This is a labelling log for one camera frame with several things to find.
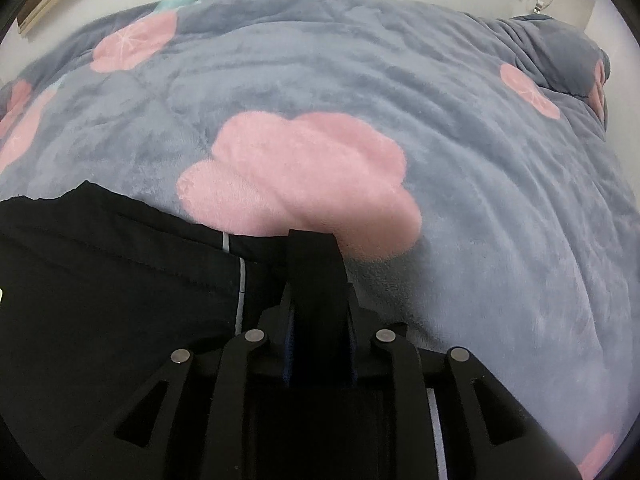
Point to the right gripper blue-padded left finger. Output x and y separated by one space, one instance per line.
297 350

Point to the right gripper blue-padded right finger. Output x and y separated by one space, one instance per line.
337 328

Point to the black hooded jacket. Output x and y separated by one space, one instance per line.
114 316

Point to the grey floral bed blanket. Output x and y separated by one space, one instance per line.
460 163

